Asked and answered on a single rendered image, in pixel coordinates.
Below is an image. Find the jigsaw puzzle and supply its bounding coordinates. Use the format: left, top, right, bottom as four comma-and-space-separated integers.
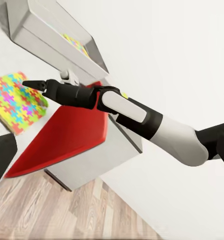
0, 72, 49, 136
63, 34, 87, 56

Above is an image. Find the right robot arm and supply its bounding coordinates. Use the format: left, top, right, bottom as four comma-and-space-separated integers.
23, 69, 224, 167

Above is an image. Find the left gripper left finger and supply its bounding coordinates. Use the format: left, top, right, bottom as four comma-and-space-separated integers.
0, 133, 18, 180

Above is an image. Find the toy box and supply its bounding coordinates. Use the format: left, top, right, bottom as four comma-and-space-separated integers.
7, 0, 109, 86

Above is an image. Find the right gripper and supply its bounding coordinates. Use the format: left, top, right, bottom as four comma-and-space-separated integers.
23, 79, 83, 107

